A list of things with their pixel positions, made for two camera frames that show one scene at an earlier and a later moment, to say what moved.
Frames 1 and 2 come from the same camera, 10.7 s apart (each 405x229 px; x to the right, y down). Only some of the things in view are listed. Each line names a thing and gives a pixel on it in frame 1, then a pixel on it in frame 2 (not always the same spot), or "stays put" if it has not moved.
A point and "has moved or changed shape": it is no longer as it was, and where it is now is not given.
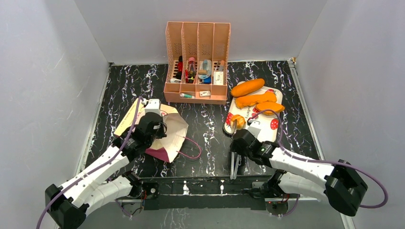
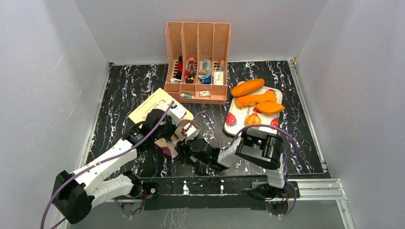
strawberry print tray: x=268 y=124 stays put
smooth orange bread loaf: x=245 y=87 stays put
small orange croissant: x=241 y=122 → x=252 y=120
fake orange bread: x=268 y=97 stays put
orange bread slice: x=276 y=108 stays put
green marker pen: x=186 y=96 stays put
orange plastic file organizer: x=197 y=57 stays put
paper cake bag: x=164 y=148 has moved or changed shape
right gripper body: x=237 y=150 → x=185 y=149
